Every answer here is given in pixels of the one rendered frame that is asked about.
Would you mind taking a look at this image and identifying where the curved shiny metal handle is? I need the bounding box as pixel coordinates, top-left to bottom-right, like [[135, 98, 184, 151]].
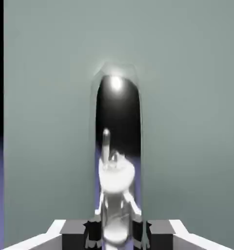
[[90, 62, 147, 250]]

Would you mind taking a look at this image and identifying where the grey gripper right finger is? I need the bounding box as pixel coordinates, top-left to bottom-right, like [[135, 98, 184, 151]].
[[131, 219, 234, 250]]

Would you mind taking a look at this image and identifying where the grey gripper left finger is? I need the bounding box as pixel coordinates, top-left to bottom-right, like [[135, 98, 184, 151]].
[[1, 219, 102, 250]]

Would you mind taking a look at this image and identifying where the grey-green cabinet door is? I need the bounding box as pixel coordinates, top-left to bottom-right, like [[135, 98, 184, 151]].
[[3, 0, 234, 250]]

